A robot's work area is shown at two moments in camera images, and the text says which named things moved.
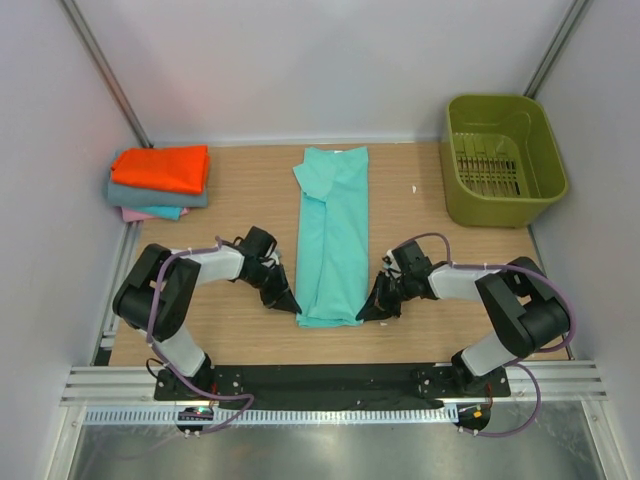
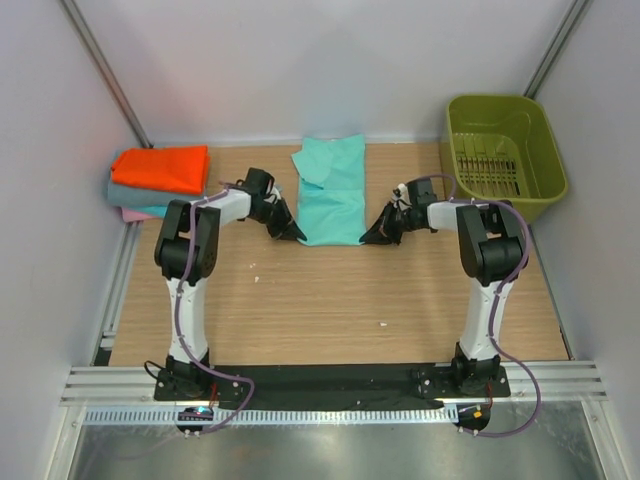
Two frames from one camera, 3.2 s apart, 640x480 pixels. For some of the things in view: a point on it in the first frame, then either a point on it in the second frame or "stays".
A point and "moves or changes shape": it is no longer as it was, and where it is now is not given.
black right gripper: (391, 288) -> (391, 220)
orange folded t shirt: (180, 168) stays
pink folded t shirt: (131, 215) stays
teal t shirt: (334, 237) moves or changes shape
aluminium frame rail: (558, 381) stays
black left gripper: (273, 284) -> (276, 216)
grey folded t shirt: (127, 196) stays
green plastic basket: (500, 162) stays
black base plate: (320, 388) stays
